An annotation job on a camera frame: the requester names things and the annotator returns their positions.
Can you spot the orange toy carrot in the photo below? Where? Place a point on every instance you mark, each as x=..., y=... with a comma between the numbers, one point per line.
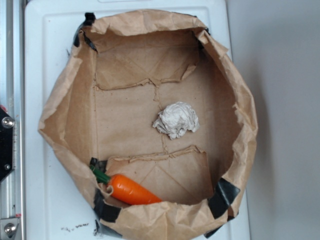
x=125, y=189

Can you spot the crumpled white paper ball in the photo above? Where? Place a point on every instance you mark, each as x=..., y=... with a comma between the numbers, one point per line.
x=176, y=119

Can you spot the brown paper bag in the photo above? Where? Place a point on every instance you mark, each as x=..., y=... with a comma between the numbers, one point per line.
x=122, y=71

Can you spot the white plastic tray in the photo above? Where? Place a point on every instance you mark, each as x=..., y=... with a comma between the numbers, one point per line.
x=55, y=208

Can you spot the black mounting bracket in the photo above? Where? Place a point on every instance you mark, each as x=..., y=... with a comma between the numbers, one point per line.
x=6, y=144

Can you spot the aluminium frame rail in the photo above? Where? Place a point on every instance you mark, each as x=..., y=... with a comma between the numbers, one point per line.
x=12, y=188

